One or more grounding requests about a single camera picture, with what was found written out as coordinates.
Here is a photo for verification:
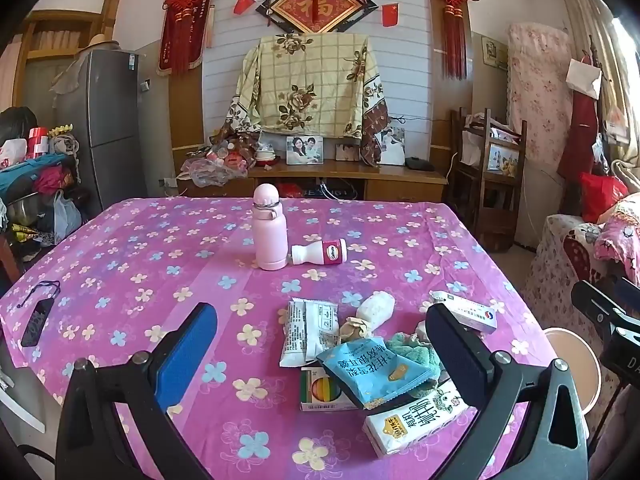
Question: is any white blue medicine box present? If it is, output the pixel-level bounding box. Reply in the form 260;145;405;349
430;292;498;334

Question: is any white milk carton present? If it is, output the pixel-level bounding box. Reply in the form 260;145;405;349
363;380;468;457

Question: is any green towel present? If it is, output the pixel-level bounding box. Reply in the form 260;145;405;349
385;333;449;384

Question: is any blue snack bag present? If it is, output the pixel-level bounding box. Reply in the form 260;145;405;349
317;339;440;411

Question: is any rainbow medicine box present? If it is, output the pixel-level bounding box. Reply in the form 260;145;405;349
299;366;357;412

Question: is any grey snack wrapper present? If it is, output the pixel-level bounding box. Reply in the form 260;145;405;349
280;298;340;368

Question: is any pink trash bin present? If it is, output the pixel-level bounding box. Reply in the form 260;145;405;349
544;327;602;415

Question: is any pink blanket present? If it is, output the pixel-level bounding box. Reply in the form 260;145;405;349
594;193;640;286

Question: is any sofa with floral cover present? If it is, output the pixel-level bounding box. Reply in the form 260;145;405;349
522;194;640;361

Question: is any red plastic bag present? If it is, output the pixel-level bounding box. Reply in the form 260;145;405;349
579;172;628;223

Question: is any wooden chair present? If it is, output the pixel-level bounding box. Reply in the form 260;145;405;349
446;110;528;252

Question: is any beige crumpled paper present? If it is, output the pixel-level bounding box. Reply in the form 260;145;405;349
340;316;372;342

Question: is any pink floral tablecloth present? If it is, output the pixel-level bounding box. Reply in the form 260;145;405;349
1;197;554;479

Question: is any pink floral covered mattress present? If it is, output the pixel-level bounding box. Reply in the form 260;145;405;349
508;23;573;171

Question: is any wedding photo print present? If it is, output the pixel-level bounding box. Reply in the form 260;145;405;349
376;126;406;166

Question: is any pink thermos bottle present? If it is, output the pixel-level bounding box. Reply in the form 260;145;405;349
253;183;288;271

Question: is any wooden tv cabinet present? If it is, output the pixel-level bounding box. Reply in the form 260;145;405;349
178;160;447;203

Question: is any white pink yogurt bottle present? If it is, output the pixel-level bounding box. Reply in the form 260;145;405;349
291;238;347;266

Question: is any clear plastic bag of items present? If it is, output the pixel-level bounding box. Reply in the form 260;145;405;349
177;157;248;188

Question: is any grey refrigerator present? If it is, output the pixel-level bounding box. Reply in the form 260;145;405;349
52;49;146;218

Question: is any framed couple photo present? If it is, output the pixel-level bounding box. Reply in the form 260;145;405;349
285;136;324;166

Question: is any right red chinese knot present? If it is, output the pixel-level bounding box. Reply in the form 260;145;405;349
442;0;478;80

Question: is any red chinese knot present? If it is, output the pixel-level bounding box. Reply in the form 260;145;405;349
442;0;478;80
158;0;210;75

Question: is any floral cloth covered television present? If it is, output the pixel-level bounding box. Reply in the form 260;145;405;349
220;32;390;167

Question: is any left red chinese knot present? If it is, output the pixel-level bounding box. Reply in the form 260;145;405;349
158;0;210;75

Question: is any black remote with strap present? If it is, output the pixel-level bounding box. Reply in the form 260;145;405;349
18;280;61;348

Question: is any red fu wall plaque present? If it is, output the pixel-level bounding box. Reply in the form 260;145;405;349
256;0;378;34

